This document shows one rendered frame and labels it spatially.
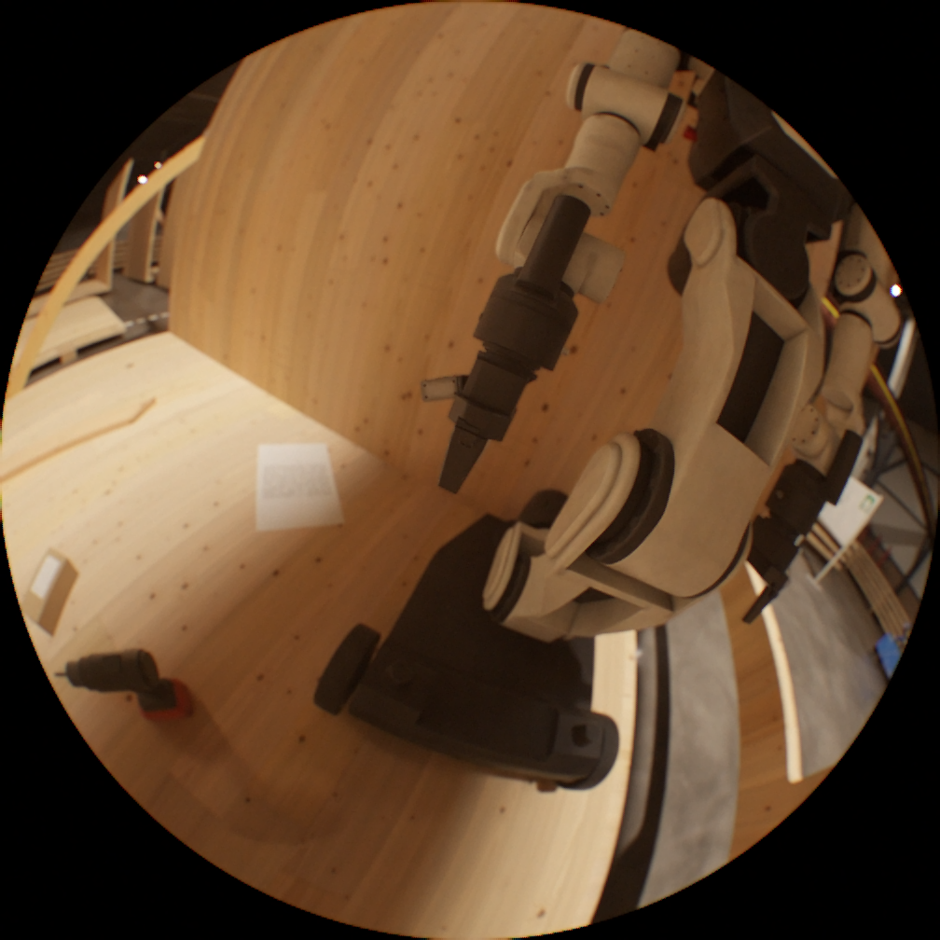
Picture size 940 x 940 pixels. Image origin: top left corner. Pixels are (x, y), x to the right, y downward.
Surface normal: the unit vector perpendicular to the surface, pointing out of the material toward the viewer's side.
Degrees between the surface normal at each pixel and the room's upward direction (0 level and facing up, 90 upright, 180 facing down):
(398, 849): 0
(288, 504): 0
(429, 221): 90
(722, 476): 70
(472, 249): 90
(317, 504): 0
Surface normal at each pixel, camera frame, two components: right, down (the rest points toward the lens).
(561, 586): -0.33, 0.59
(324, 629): 0.33, -0.78
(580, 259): -0.21, 0.29
